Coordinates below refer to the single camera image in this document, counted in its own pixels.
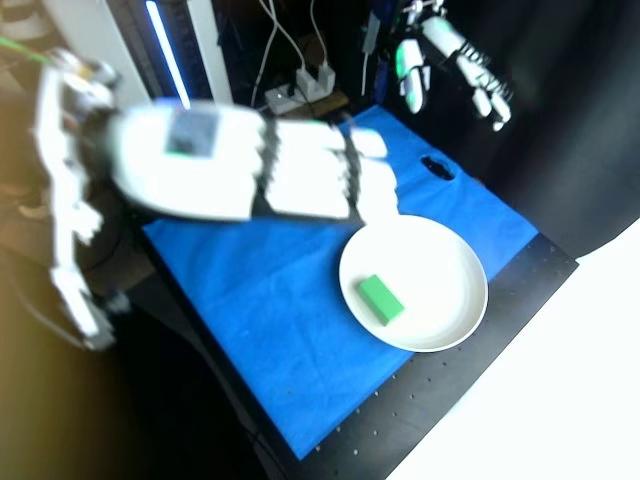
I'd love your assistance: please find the green block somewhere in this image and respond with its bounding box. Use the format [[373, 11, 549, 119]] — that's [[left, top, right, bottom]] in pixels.
[[357, 273, 405, 328]]

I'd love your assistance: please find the white round plate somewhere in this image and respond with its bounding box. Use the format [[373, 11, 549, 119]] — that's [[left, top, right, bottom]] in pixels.
[[338, 214, 489, 354]]

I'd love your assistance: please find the white plug adapter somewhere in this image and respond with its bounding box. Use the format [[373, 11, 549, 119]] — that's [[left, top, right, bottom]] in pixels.
[[295, 60, 336, 99]]

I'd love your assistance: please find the black curtain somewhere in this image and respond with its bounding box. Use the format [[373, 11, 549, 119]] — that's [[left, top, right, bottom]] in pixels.
[[449, 0, 640, 257]]

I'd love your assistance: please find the white power strip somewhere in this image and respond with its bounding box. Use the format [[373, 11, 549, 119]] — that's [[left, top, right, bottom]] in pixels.
[[263, 83, 321, 114]]

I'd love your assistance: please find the blue light strip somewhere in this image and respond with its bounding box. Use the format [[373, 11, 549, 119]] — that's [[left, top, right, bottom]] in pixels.
[[144, 0, 192, 109]]

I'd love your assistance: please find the blue cloth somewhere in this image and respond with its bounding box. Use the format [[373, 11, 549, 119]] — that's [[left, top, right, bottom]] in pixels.
[[142, 104, 540, 461]]

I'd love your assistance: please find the white column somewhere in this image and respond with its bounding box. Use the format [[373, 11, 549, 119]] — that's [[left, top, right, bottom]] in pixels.
[[42, 0, 234, 109]]

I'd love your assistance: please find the grey cable adapter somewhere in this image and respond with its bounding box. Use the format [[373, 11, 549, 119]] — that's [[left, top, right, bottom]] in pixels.
[[360, 10, 385, 96]]

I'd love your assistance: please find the white cable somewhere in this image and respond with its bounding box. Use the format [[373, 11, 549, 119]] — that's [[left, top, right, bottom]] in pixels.
[[258, 0, 307, 71], [309, 0, 331, 66], [249, 0, 282, 109]]

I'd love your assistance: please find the green cable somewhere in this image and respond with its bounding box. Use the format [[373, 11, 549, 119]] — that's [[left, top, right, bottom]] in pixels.
[[0, 35, 57, 66]]

